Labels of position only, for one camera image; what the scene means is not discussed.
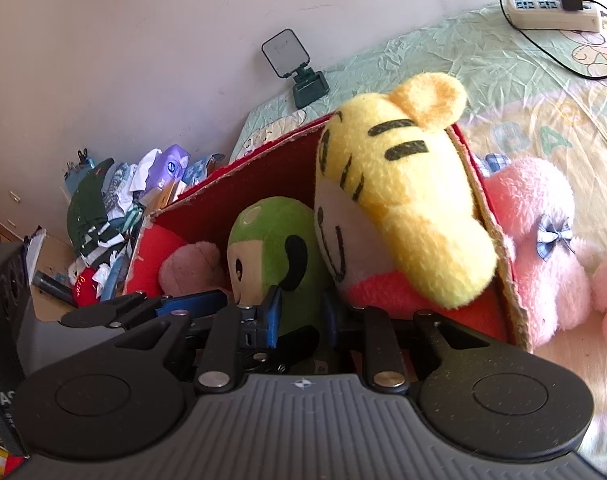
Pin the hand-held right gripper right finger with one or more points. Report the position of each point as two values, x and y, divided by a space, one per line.
332 322

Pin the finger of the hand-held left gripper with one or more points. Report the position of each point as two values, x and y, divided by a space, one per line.
193 304

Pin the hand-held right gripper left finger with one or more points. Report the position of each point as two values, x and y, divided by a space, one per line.
272 320

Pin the green plush monkey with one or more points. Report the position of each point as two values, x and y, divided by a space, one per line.
263 230

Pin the red cardboard box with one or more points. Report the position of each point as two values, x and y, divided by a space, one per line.
283 160

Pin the yellow plush tiger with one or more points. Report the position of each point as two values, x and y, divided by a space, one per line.
398 160

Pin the brown cardboard box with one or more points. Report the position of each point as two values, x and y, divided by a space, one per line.
53 255

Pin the dark green striped cloth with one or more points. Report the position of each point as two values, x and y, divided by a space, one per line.
85 200

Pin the blue pouch with clips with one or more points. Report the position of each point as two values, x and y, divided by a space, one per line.
75 175

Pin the purple tissue packet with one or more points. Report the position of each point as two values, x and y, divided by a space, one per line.
171 165

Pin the green folding phone stand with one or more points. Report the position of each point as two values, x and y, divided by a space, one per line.
286 52

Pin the white power strip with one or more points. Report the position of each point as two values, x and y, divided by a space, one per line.
553 17

